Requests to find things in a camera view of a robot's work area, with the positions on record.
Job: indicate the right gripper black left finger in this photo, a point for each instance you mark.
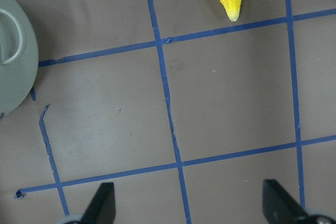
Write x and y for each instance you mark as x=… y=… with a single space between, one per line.
x=102 y=208

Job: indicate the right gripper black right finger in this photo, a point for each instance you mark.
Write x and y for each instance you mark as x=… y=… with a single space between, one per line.
x=279 y=206

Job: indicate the pale green electric pot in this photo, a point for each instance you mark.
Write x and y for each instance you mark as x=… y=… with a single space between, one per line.
x=19 y=56

